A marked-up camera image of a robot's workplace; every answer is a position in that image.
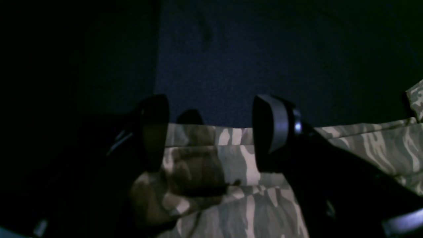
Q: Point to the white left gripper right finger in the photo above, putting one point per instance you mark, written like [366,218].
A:
[340,194]

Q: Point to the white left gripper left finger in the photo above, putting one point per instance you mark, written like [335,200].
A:
[84,191]

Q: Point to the camouflage t-shirt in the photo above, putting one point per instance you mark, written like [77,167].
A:
[209,186]

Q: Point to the black table cloth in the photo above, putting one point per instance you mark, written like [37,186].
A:
[340,61]

